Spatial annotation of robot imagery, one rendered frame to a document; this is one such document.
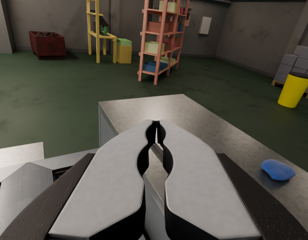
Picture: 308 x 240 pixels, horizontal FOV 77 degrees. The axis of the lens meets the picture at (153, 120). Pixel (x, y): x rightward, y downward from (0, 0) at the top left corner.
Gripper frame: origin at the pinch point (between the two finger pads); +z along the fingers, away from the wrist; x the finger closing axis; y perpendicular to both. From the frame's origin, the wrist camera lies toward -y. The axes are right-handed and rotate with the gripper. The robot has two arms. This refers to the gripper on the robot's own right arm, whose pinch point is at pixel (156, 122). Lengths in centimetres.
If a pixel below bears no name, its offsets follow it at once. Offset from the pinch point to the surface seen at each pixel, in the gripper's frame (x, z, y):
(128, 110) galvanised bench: -16, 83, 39
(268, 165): 41, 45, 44
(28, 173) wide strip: -56, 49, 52
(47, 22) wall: -360, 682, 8
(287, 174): 47, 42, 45
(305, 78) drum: 314, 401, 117
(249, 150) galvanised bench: 39, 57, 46
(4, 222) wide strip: -51, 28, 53
